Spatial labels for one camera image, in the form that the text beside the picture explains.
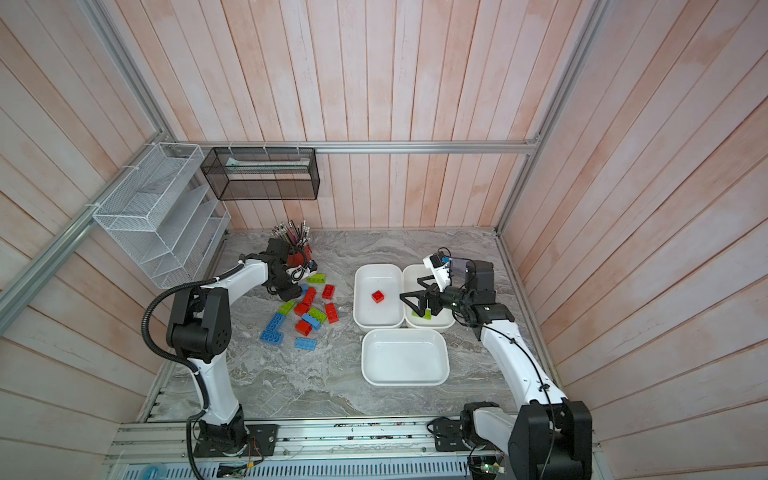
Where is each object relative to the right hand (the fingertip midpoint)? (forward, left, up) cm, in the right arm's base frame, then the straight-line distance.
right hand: (412, 288), depth 79 cm
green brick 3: (+4, +41, -19) cm, 45 cm away
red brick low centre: (-3, +33, -19) cm, 39 cm away
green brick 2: (+2, +30, -19) cm, 36 cm away
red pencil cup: (+12, +34, -3) cm, 36 cm away
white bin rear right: (+2, -12, -21) cm, 25 cm away
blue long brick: (-6, +43, -19) cm, 47 cm away
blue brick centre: (-2, +29, -18) cm, 34 cm away
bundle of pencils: (+25, +38, -7) cm, 46 cm away
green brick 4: (+2, -6, -20) cm, 21 cm away
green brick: (+15, +32, -19) cm, 40 cm away
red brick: (+2, +25, -19) cm, 31 cm away
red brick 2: (+3, +35, -18) cm, 39 cm away
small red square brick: (+8, +10, -18) cm, 22 cm away
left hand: (+10, +40, -17) cm, 44 cm away
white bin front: (-11, +1, -22) cm, 24 cm away
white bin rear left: (+16, +13, -19) cm, 28 cm away
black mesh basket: (+44, +52, +5) cm, 69 cm away
